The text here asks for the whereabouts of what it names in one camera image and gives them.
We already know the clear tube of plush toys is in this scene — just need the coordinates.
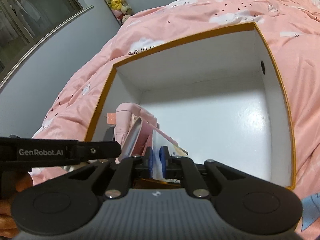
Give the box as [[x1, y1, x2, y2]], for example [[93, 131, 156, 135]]
[[92, 0, 135, 25]]

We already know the white labelled small box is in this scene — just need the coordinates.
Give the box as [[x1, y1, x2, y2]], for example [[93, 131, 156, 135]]
[[152, 129, 188, 180]]

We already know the pink printed blanket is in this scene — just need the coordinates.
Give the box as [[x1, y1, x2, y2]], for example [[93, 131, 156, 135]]
[[31, 0, 320, 240]]

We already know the orange cardboard box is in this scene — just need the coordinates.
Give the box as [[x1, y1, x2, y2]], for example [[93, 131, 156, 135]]
[[84, 21, 297, 190]]

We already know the pink pouch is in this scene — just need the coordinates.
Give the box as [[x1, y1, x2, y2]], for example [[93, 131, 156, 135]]
[[107, 102, 160, 155]]

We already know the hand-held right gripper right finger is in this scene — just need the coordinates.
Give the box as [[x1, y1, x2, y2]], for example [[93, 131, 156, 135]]
[[157, 146, 265, 200]]

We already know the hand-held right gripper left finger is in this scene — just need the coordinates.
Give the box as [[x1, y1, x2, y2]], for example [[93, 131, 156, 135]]
[[50, 148, 153, 200]]

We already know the person's left hand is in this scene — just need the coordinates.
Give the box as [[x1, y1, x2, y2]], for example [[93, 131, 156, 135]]
[[0, 174, 33, 238]]

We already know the window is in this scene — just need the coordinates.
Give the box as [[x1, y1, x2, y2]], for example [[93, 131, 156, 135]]
[[0, 0, 94, 88]]

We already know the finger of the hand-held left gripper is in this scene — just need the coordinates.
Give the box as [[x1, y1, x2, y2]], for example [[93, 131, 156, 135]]
[[76, 141, 122, 161]]

